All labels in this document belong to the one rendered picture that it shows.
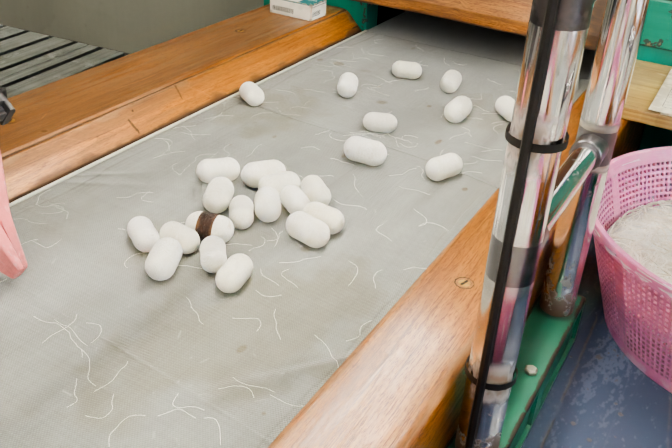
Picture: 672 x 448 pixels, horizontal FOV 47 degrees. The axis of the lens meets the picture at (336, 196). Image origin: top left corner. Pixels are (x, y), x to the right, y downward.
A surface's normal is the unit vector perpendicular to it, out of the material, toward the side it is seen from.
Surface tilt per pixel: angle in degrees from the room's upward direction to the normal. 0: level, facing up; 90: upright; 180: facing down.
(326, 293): 0
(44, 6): 90
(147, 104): 45
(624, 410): 0
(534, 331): 0
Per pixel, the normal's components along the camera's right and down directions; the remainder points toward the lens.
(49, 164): 0.65, -0.41
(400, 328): 0.05, -0.87
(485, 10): -0.46, 0.01
